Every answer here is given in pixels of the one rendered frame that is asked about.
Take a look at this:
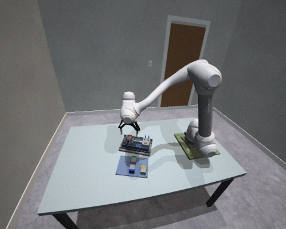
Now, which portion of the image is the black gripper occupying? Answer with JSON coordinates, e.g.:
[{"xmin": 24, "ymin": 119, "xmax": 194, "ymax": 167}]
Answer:
[{"xmin": 119, "ymin": 120, "xmax": 140, "ymax": 137}]

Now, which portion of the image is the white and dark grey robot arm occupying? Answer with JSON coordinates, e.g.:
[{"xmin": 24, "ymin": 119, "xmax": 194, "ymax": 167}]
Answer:
[{"xmin": 120, "ymin": 60, "xmax": 222, "ymax": 157}]

